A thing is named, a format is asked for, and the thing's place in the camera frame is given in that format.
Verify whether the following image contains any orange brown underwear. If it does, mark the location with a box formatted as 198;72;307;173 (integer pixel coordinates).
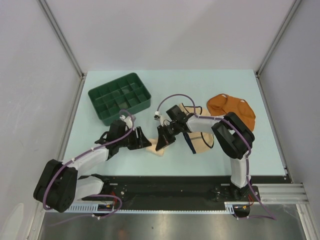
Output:
206;93;256;132

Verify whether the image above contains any right aluminium frame post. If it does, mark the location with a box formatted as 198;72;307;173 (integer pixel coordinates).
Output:
256;0;303;76

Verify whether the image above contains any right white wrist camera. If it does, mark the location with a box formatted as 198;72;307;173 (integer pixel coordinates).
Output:
154;111;165;125

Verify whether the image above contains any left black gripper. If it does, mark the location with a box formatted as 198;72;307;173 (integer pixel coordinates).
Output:
117;126;152;150

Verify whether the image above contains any beige navy-trimmed underwear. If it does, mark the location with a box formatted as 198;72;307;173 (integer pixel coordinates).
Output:
178;103;214;154

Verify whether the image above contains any purple cable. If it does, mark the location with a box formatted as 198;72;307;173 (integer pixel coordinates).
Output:
156;93;277;221
42;108;137;211

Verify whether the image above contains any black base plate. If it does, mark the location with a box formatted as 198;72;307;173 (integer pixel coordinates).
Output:
84;175;260;211

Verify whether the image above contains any green compartment tray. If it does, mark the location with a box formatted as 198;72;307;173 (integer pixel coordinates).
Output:
88;72;152;126

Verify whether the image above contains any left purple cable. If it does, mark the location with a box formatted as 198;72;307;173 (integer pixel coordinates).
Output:
42;108;137;211

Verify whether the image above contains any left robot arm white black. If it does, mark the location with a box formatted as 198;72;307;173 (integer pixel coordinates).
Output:
33;119;152;213

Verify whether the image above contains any left aluminium frame post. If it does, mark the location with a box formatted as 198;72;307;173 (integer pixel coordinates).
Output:
37;0;87;78

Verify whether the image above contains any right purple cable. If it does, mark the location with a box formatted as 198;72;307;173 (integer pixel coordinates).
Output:
156;93;277;221

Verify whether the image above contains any peach boxer underwear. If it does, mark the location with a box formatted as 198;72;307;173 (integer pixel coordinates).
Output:
146;137;167;157

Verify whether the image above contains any aluminium frame post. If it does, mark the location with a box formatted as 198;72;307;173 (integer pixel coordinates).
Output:
37;0;87;78
256;0;303;76

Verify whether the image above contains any white slotted cable duct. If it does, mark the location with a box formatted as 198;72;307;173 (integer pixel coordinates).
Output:
47;201;248;215

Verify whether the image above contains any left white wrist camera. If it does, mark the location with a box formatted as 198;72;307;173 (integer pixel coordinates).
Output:
119;115;136;129

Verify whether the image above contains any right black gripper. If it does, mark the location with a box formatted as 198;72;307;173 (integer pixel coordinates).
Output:
157;121;181;151

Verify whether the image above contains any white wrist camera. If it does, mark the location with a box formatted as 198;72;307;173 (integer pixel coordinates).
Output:
154;111;165;125
119;115;136;129

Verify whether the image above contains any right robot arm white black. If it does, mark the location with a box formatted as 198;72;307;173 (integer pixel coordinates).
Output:
154;105;255;201

